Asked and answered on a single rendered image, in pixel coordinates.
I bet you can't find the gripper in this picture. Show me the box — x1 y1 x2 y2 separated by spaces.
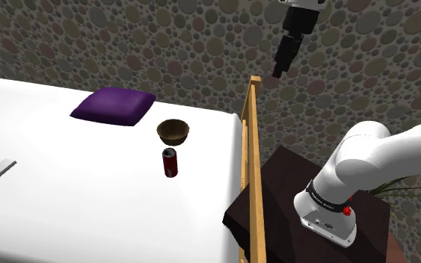
271 4 321 79

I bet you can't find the brown wooden bowl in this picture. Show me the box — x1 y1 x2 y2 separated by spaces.
156 118 191 147

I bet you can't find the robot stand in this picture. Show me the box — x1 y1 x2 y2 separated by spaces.
222 145 392 263

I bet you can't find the red drink can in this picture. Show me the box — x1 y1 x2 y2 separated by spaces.
162 147 179 179

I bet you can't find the green plant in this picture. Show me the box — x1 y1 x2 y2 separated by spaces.
369 176 421 222

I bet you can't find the purple pillow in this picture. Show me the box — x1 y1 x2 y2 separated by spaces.
69 87 158 127

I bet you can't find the white bed with wooden frame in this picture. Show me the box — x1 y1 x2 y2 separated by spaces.
0 57 268 263

